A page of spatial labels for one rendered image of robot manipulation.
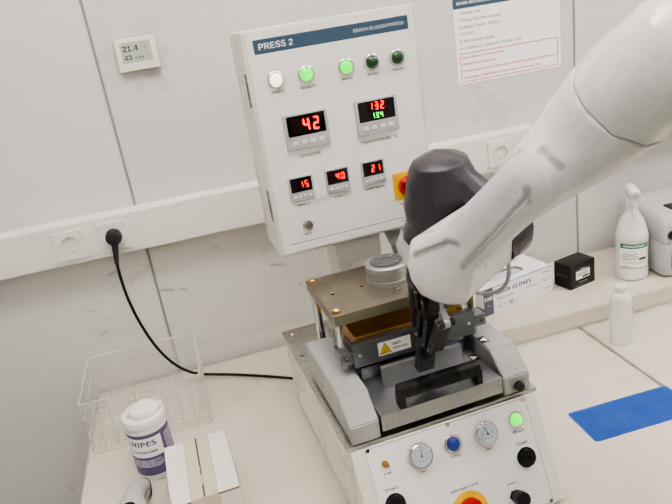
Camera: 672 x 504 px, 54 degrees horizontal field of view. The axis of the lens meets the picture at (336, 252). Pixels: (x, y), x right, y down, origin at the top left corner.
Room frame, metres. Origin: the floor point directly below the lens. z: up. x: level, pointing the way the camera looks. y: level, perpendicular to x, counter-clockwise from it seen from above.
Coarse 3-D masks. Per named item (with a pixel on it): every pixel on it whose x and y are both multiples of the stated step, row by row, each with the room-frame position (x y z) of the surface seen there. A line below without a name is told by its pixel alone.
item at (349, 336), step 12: (396, 312) 1.06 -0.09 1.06; (408, 312) 1.06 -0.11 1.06; (348, 324) 1.05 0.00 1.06; (360, 324) 1.04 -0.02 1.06; (372, 324) 1.03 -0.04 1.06; (384, 324) 1.02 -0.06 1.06; (396, 324) 1.02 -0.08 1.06; (408, 324) 1.02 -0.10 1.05; (348, 336) 1.03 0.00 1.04; (360, 336) 1.00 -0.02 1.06
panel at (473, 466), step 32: (480, 416) 0.92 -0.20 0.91; (384, 448) 0.88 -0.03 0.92; (480, 448) 0.90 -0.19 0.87; (512, 448) 0.90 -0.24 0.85; (384, 480) 0.85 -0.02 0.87; (416, 480) 0.86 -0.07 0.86; (448, 480) 0.86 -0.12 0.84; (480, 480) 0.87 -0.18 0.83; (512, 480) 0.88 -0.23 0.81; (544, 480) 0.88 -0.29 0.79
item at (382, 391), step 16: (448, 352) 0.99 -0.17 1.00; (464, 352) 1.04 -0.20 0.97; (384, 368) 0.96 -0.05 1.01; (400, 368) 0.97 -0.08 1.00; (368, 384) 0.98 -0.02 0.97; (384, 384) 0.96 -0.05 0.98; (464, 384) 0.94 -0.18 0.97; (480, 384) 0.93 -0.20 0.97; (496, 384) 0.94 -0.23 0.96; (384, 400) 0.93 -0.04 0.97; (416, 400) 0.91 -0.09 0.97; (432, 400) 0.91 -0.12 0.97; (448, 400) 0.91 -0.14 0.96; (464, 400) 0.92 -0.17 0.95; (384, 416) 0.89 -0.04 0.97; (400, 416) 0.89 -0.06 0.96; (416, 416) 0.90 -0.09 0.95
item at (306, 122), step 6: (318, 114) 1.21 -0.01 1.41; (294, 120) 1.19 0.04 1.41; (300, 120) 1.20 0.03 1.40; (306, 120) 1.20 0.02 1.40; (312, 120) 1.20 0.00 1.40; (318, 120) 1.21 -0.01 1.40; (294, 126) 1.19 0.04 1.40; (300, 126) 1.20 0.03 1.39; (306, 126) 1.20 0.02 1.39; (312, 126) 1.20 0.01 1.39; (318, 126) 1.21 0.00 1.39; (294, 132) 1.19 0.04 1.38; (300, 132) 1.20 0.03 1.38; (306, 132) 1.20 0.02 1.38
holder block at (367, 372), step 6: (336, 342) 1.14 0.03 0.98; (450, 342) 1.04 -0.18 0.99; (456, 342) 1.04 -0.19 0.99; (462, 342) 1.05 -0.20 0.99; (462, 348) 1.05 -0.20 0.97; (408, 354) 1.02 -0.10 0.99; (414, 354) 1.02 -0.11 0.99; (384, 360) 1.01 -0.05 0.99; (390, 360) 1.01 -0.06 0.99; (396, 360) 1.01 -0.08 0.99; (366, 366) 1.00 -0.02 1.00; (372, 366) 1.00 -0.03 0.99; (378, 366) 1.00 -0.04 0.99; (360, 372) 1.00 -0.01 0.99; (366, 372) 1.00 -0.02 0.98; (372, 372) 1.00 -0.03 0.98; (378, 372) 1.00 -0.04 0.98; (366, 378) 1.00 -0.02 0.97
